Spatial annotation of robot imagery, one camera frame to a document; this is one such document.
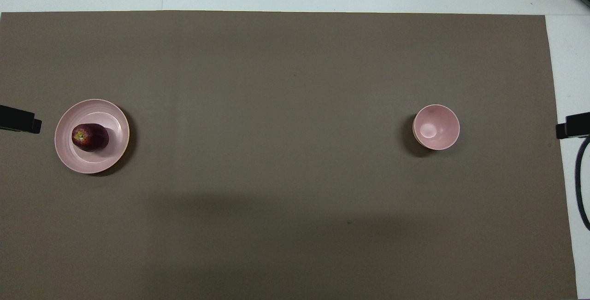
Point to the dark red apple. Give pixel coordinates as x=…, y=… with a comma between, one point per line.
x=92, y=138

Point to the pink bowl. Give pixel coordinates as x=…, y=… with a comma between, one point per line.
x=435, y=127

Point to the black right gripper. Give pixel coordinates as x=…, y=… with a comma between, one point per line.
x=578, y=126

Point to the brown table mat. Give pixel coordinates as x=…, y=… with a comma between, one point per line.
x=286, y=106

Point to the pink plate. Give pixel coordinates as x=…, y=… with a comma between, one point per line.
x=110, y=120

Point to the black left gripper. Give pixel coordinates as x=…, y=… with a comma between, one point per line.
x=16, y=118

